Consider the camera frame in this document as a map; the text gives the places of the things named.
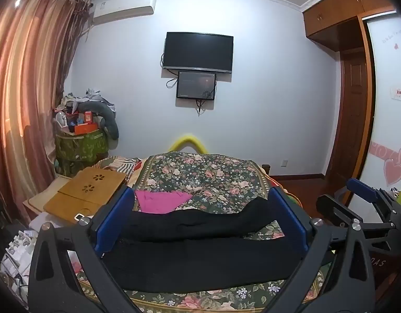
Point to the striped pink curtain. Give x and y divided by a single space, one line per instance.
24 71

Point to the brown wooden door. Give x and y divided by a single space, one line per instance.
352 104

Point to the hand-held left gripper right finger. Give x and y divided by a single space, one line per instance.
290 221

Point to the orange box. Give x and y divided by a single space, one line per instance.
86 128

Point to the small black wall monitor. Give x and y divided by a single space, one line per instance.
195 84

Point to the wooden overhead cabinet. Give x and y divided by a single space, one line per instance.
334 16

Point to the floral blanket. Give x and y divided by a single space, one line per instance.
203 176

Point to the small red box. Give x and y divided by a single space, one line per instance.
88 117

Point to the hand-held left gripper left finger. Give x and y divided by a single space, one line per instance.
114 221

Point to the striped cloth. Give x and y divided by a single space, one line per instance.
122 164

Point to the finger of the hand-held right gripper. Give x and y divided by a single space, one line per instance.
331 207
363 187

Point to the green leaf-print storage box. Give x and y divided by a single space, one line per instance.
79 150

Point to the white wall outlet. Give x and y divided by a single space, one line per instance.
284 162

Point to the pile of clothes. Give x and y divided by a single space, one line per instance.
86 96

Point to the black pants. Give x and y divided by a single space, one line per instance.
203 254

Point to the white switch plate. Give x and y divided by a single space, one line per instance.
398 93

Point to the white air conditioner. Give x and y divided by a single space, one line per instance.
122 8

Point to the wooden wardrobe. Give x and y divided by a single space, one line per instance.
386 120

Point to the yellow foam tube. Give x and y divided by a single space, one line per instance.
187 139

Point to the light wooden nightstand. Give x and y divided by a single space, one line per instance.
35 200

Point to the large black wall television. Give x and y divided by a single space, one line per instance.
197 52

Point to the pink cloth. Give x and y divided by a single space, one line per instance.
161 200

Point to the bamboo lap desk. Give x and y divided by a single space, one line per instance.
83 195

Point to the pile of white packets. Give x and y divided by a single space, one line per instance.
17 251

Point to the wooden bed post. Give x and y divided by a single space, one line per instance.
265 168

